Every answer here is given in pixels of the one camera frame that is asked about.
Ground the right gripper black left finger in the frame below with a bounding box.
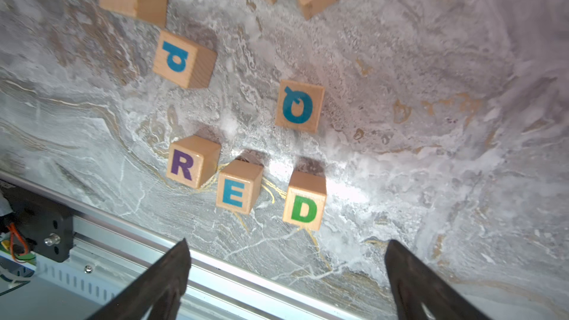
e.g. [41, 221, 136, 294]
[90, 239, 191, 319]

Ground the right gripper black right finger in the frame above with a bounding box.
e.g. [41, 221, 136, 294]
[385, 239, 488, 319]

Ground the wooden block blue E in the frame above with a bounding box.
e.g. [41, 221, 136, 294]
[216, 159, 264, 215]

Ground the wooden block purple R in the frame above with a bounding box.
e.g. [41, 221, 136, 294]
[166, 135, 222, 189]

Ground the wooden block green D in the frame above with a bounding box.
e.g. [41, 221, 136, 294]
[282, 170, 327, 231]

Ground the wooden block blue Q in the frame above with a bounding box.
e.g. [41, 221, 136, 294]
[275, 80, 325, 134]

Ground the wooden block blue P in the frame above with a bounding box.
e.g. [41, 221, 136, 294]
[153, 31, 217, 89]

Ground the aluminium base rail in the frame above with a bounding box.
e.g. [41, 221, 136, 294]
[1, 172, 352, 319]

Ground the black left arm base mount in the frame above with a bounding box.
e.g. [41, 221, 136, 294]
[1, 181, 73, 263]

